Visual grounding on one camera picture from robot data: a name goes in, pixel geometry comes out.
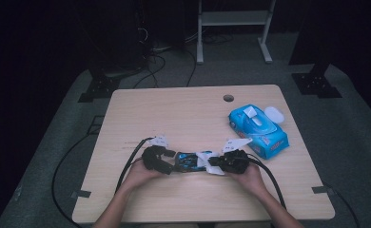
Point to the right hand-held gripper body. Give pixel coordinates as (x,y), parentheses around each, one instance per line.
(236,161)

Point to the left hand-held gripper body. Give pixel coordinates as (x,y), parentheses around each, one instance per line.
(150,156)

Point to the white wet wipe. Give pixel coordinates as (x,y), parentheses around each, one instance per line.
(207,161)
(250,112)

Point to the black and blue toy car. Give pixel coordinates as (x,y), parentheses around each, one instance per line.
(186,161)

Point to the blue wet wipes packet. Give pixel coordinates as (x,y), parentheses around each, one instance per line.
(259,133)

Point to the person's left hand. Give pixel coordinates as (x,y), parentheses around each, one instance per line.
(140,177)

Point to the person's right hand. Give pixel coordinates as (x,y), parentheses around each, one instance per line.
(250,182)

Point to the grey tape strip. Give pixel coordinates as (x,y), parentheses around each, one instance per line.
(81,194)
(322,190)

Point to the black stand base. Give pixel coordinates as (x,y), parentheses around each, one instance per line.
(315,84)
(99,88)

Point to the dark computer tower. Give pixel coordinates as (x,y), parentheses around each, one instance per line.
(117,34)

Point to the white metal desk frame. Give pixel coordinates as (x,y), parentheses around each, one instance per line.
(234,19)

